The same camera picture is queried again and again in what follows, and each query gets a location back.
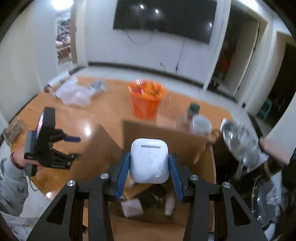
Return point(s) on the grey plastic-wrapped item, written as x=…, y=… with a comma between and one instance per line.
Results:
x=98, y=86

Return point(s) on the white earbuds case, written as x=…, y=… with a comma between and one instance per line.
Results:
x=149, y=161

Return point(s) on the crumpled clear plastic bag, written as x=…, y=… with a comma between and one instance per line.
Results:
x=71, y=93

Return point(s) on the orange instant noodle bucket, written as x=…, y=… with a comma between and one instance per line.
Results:
x=146, y=96

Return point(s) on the open cardboard box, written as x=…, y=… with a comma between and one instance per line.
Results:
x=104, y=148

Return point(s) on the clear wine glass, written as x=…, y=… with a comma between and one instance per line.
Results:
x=242, y=145

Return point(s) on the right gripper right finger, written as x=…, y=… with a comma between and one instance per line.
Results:
x=233, y=219

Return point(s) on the person's left forearm sleeve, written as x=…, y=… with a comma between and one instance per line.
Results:
x=14, y=188

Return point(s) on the white small bottle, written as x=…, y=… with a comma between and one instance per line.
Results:
x=170, y=203

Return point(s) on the person's left hand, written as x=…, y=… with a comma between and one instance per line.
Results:
x=19, y=161

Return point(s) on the brown cardboard package with papers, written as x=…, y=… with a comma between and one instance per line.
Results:
x=56, y=82

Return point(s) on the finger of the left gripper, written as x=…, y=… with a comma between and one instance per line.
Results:
x=74, y=139

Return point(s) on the white rectangular small box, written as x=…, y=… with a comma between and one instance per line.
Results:
x=132, y=208

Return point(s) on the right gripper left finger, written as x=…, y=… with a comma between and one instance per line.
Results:
x=63, y=218

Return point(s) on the green-lidded glass jar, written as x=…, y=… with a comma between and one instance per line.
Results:
x=192, y=110

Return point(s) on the wall-mounted black television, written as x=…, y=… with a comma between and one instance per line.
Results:
x=191, y=19

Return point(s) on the white ceramic mug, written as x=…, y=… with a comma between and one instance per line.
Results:
x=200, y=124

